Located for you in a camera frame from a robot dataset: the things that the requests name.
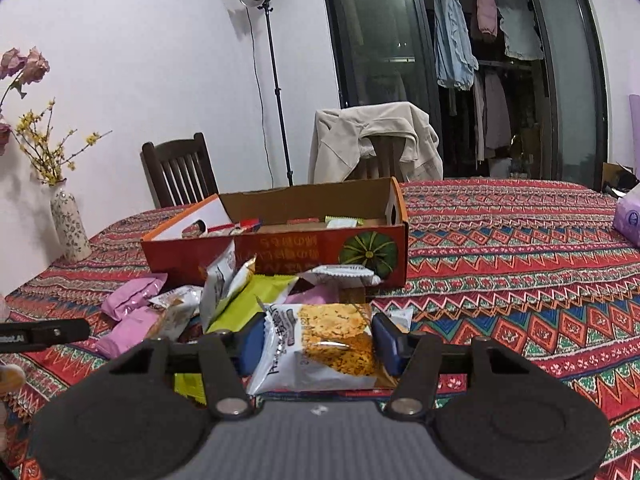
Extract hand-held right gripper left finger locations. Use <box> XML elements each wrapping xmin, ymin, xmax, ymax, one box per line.
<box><xmin>102</xmin><ymin>314</ymin><xmax>268</xmax><ymax>419</ymax></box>

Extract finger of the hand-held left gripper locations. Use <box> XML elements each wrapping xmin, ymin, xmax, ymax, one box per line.
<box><xmin>0</xmin><ymin>318</ymin><xmax>91</xmax><ymax>345</ymax></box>

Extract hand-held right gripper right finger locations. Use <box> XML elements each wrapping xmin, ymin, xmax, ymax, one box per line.
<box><xmin>371</xmin><ymin>312</ymin><xmax>538</xmax><ymax>423</ymax></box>

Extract white yellow cracker snack packet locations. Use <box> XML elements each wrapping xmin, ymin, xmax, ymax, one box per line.
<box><xmin>247</xmin><ymin>302</ymin><xmax>401</xmax><ymax>395</ymax></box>

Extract white gold-edged snack packet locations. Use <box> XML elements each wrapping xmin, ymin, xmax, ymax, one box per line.
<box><xmin>199</xmin><ymin>240</ymin><xmax>257</xmax><ymax>332</ymax></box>

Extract white brown cracker snack packet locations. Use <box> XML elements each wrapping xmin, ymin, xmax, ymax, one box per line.
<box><xmin>148</xmin><ymin>285</ymin><xmax>204</xmax><ymax>342</ymax></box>

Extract orange cardboard box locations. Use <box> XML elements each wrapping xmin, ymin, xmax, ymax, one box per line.
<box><xmin>140</xmin><ymin>176</ymin><xmax>408</xmax><ymax>289</ymax></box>

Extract person's left hand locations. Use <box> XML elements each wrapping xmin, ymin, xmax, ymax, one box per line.
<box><xmin>0</xmin><ymin>364</ymin><xmax>26</xmax><ymax>397</ymax></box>

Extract lime green snack packet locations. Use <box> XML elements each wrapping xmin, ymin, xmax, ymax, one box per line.
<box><xmin>174</xmin><ymin>274</ymin><xmax>299</xmax><ymax>407</ymax></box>

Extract pink snack packet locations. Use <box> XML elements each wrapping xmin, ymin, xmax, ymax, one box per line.
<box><xmin>284</xmin><ymin>285</ymin><xmax>372</xmax><ymax>307</ymax></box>
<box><xmin>95</xmin><ymin>307</ymin><xmax>162</xmax><ymax>360</ymax></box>
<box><xmin>101</xmin><ymin>273</ymin><xmax>169</xmax><ymax>322</ymax></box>

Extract floral ceramic vase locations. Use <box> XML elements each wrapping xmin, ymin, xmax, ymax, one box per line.
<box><xmin>50</xmin><ymin>180</ymin><xmax>94</xmax><ymax>264</ymax></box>

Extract red and white snack packet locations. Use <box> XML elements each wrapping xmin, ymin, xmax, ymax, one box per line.
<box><xmin>204</xmin><ymin>218</ymin><xmax>264</xmax><ymax>237</ymax></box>

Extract patterned red tablecloth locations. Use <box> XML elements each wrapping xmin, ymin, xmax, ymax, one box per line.
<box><xmin>0</xmin><ymin>177</ymin><xmax>640</xmax><ymax>480</ymax></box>

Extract yellow flower branches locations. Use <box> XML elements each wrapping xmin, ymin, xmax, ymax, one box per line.
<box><xmin>14</xmin><ymin>99</ymin><xmax>114</xmax><ymax>187</ymax></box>

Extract dark wooden chair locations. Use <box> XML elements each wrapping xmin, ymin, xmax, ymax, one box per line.
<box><xmin>140</xmin><ymin>132</ymin><xmax>221</xmax><ymax>209</ymax></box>

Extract brown wooden chair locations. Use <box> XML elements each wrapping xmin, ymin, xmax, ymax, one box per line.
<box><xmin>349</xmin><ymin>135</ymin><xmax>407</xmax><ymax>182</ymax></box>

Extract beige jacket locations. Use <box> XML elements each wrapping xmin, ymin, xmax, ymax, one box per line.
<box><xmin>308</xmin><ymin>102</ymin><xmax>445</xmax><ymax>185</ymax></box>

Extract pale hanging clothes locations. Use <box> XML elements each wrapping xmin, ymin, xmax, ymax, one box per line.
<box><xmin>472</xmin><ymin>70</ymin><xmax>514</xmax><ymax>162</ymax></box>

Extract black studio light stand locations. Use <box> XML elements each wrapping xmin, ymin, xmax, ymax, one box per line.
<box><xmin>238</xmin><ymin>0</ymin><xmax>296</xmax><ymax>187</ymax></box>

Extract pink artificial flowers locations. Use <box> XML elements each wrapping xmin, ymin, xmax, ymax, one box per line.
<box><xmin>0</xmin><ymin>47</ymin><xmax>51</xmax><ymax>157</ymax></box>

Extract purple tissue pack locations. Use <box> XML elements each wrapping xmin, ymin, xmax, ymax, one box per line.
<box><xmin>612</xmin><ymin>194</ymin><xmax>640</xmax><ymax>247</ymax></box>

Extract open brown cardboard box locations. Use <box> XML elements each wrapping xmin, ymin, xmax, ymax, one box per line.
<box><xmin>601</xmin><ymin>162</ymin><xmax>640</xmax><ymax>196</ymax></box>

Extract dark framed glass door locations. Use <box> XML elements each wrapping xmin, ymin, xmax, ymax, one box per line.
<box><xmin>320</xmin><ymin>0</ymin><xmax>442</xmax><ymax>137</ymax></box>

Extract light blue hanging shirt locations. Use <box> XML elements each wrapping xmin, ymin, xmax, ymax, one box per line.
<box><xmin>432</xmin><ymin>0</ymin><xmax>480</xmax><ymax>92</ymax></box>

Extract frosted glass sliding door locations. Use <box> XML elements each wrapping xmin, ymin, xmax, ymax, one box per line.
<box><xmin>526</xmin><ymin>0</ymin><xmax>609</xmax><ymax>192</ymax></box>

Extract white hanging blouse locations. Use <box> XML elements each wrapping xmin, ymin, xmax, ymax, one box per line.
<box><xmin>497</xmin><ymin>0</ymin><xmax>545</xmax><ymax>61</ymax></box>

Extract pink hanging garment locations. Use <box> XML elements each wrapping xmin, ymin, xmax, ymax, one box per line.
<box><xmin>474</xmin><ymin>0</ymin><xmax>500</xmax><ymax>42</ymax></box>

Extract black power cable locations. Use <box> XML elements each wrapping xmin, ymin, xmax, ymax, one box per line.
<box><xmin>246</xmin><ymin>6</ymin><xmax>275</xmax><ymax>187</ymax></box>

